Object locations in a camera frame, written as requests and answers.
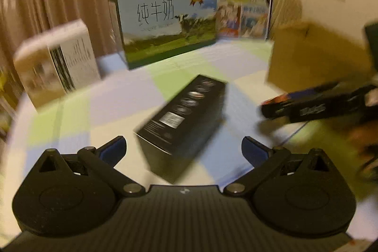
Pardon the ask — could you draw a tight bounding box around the white product box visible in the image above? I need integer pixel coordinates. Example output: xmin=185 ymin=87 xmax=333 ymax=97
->
xmin=13 ymin=19 xmax=101 ymax=110

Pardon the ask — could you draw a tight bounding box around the black product box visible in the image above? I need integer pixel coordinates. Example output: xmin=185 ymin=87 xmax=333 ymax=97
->
xmin=133 ymin=74 xmax=228 ymax=185

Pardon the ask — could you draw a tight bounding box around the checkered tablecloth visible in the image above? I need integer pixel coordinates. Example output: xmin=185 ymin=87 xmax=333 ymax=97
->
xmin=9 ymin=39 xmax=378 ymax=199

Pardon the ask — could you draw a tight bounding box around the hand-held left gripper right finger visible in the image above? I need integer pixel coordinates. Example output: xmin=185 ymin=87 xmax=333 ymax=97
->
xmin=221 ymin=136 xmax=337 ymax=198

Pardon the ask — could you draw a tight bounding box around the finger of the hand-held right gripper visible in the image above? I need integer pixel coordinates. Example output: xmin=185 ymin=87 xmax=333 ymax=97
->
xmin=267 ymin=82 xmax=358 ymax=105
xmin=260 ymin=101 xmax=329 ymax=124

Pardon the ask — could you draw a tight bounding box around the beige quilted chair cover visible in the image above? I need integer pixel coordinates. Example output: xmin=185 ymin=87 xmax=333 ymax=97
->
xmin=270 ymin=0 xmax=303 ymax=32

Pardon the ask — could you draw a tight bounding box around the green milk carton box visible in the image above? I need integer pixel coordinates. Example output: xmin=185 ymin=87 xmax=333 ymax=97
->
xmin=106 ymin=0 xmax=219 ymax=71

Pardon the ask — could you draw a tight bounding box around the orange toy car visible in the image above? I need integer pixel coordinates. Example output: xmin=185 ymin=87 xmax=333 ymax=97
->
xmin=266 ymin=93 xmax=293 ymax=106

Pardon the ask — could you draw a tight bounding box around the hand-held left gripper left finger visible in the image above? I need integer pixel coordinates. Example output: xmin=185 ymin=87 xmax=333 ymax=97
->
xmin=35 ymin=135 xmax=146 ymax=198

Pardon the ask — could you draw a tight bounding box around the brown cardboard box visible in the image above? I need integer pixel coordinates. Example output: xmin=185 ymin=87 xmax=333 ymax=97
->
xmin=266 ymin=20 xmax=378 ymax=93

